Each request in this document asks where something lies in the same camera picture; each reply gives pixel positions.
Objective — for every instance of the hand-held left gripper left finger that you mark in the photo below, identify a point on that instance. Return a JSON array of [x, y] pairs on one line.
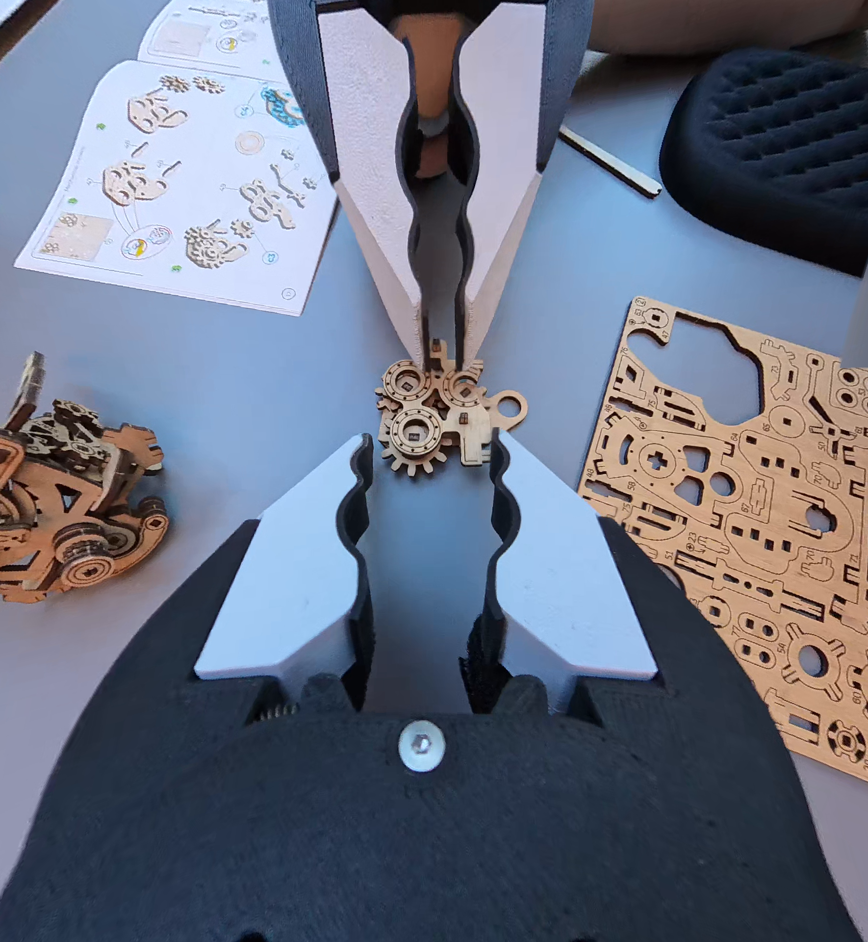
[[279, 589]]

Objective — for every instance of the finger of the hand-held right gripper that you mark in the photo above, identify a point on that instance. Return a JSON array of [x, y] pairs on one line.
[[360, 110], [511, 110]]

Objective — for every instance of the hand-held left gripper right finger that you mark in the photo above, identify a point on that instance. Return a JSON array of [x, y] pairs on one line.
[[574, 589]]

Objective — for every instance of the person's right forearm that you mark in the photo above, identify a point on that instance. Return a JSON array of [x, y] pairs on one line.
[[735, 26]]

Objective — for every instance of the person's right hand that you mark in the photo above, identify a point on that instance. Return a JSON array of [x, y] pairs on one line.
[[434, 73]]

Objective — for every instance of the thin wooden stick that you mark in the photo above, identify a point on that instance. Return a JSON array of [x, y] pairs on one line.
[[610, 162]]

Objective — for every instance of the laser-cut wooden parts sheet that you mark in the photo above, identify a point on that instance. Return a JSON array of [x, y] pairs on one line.
[[772, 515]]

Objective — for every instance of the black padded cushion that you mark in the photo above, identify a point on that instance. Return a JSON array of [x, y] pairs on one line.
[[772, 147]]

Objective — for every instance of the partly built wooden model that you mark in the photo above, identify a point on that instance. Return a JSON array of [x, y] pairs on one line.
[[51, 530]]

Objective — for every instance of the white instruction booklet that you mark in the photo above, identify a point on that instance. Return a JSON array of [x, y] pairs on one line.
[[184, 221]]

